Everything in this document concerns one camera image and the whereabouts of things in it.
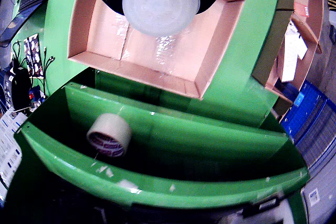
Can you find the white bottle teal label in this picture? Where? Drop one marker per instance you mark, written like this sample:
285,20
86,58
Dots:
160,1

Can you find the large flat cardboard tray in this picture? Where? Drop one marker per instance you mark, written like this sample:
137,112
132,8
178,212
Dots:
105,35

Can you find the open brown cardboard box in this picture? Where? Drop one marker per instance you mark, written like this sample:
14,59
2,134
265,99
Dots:
315,6
267,51

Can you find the orange red carton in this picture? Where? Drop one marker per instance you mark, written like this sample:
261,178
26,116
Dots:
302,10

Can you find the black white printed sheet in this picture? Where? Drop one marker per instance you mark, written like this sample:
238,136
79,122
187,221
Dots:
33,53

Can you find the small white printed carton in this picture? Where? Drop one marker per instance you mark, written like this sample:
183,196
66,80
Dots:
299,43

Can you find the large white carton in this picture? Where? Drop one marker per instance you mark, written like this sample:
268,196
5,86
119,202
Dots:
288,61

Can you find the black rounded device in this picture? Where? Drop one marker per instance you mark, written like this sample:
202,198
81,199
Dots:
21,90

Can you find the beige packing tape roll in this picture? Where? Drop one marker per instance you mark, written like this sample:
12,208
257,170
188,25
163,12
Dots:
113,132

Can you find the green metal cabinet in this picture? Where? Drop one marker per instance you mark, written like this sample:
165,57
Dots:
183,140

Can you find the white printed paper sheet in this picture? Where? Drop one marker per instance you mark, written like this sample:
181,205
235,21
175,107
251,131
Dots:
9,140

